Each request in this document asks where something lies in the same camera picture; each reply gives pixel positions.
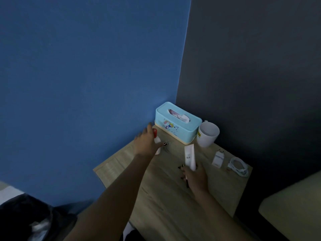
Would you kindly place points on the person's left hand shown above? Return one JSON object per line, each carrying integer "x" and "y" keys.
{"x": 145, "y": 145}

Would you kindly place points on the person's right hand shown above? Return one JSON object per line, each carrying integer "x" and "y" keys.
{"x": 196, "y": 178}

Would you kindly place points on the person's right thumb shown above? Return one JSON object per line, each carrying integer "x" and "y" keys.
{"x": 200, "y": 168}

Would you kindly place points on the person's left thumb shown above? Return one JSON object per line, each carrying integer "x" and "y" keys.
{"x": 161, "y": 146}

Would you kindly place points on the white bottle with red cap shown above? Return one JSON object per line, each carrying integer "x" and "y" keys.
{"x": 157, "y": 141}

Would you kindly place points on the white cream tube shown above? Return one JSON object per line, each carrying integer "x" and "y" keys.
{"x": 189, "y": 155}

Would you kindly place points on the person's right forearm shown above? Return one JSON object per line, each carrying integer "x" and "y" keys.
{"x": 220, "y": 215}

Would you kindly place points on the person's left forearm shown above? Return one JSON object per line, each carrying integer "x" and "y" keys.
{"x": 112, "y": 203}

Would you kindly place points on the white charger plug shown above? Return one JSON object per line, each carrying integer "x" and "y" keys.
{"x": 217, "y": 159}

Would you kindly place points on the light blue tissue box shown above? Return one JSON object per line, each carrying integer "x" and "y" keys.
{"x": 179, "y": 126}

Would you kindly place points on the white mug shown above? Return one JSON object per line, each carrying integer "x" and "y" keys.
{"x": 207, "y": 134}

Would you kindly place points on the white tissue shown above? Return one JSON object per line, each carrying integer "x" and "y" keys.
{"x": 179, "y": 115}

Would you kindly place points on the black bag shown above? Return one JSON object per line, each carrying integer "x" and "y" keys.
{"x": 32, "y": 218}

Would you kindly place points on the white sheet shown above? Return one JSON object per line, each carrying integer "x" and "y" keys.
{"x": 10, "y": 194}

